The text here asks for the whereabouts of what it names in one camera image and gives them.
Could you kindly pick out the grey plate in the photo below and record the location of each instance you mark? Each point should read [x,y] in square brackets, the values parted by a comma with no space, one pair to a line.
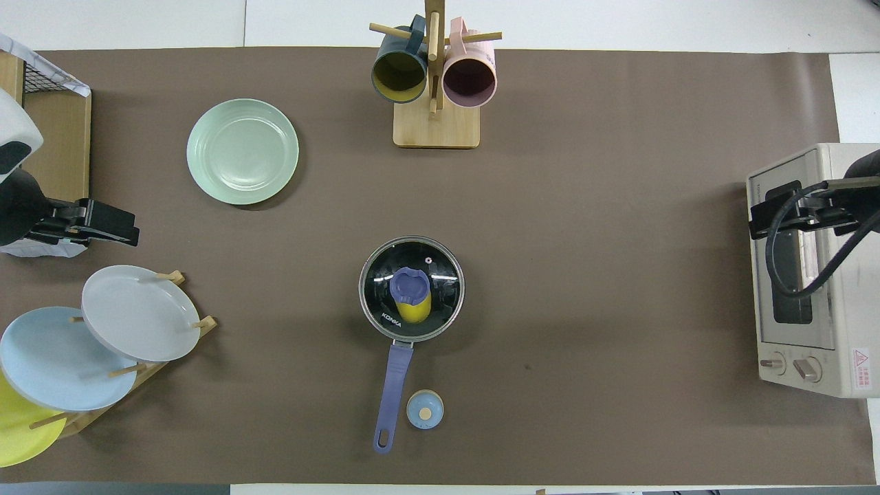
[137,313]

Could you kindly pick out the light blue plate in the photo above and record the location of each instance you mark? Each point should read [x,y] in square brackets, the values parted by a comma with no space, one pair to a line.
[55,361]

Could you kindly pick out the dark teal mug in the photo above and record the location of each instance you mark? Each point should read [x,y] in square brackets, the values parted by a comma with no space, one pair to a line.
[399,72]

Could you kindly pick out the white crumpled plastic sheet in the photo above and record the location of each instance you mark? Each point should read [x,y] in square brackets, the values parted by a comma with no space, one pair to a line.
[48,69]
[41,249]

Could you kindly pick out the pink ribbed mug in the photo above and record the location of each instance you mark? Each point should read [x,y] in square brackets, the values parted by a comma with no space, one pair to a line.
[469,82]

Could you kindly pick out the beige toaster oven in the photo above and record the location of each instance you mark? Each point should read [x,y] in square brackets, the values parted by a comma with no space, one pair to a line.
[784,344]

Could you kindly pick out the glass lid with purple knob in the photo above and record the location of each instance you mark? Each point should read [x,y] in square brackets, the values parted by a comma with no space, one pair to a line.
[385,271]

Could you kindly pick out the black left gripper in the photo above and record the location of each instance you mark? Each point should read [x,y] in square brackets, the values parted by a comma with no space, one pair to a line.
[75,220]

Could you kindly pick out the brown table mat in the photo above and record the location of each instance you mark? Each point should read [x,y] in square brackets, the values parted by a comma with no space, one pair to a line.
[584,206]

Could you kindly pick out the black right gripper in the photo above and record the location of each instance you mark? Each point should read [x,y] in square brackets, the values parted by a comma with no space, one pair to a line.
[790,216]

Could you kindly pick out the wooden mug tree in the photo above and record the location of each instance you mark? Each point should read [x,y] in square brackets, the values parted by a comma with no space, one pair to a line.
[436,130]

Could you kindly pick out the wooden plate rack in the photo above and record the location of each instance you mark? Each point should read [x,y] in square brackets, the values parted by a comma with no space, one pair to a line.
[75,421]

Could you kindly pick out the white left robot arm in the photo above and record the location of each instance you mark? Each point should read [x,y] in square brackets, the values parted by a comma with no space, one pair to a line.
[17,137]

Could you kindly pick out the yellow lemon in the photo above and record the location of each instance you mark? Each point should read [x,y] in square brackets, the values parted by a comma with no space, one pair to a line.
[414,313]

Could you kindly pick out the yellow plate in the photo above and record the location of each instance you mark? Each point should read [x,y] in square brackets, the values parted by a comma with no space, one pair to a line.
[17,433]

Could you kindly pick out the light green plate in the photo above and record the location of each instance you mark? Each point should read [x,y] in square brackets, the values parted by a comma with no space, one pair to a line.
[242,151]

